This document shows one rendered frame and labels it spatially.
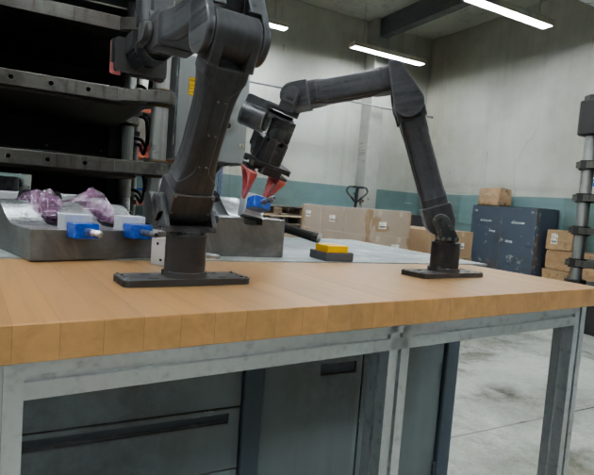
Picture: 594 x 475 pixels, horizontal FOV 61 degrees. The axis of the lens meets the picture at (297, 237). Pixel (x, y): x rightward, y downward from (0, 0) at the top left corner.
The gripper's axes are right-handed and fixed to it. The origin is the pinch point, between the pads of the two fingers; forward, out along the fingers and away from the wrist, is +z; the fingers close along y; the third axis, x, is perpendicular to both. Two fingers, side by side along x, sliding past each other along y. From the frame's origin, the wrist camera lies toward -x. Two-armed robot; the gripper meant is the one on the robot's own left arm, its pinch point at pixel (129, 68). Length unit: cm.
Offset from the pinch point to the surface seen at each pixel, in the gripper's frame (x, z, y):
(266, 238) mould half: 35.2, -8.6, -31.0
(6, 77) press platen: -9, 76, 19
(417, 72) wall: -264, 591, -698
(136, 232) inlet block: 34.3, -14.6, 1.2
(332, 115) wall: -154, 612, -514
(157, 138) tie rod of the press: 5, 65, -28
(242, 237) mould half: 35.2, -8.0, -25.0
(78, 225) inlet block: 33.3, -16.9, 11.8
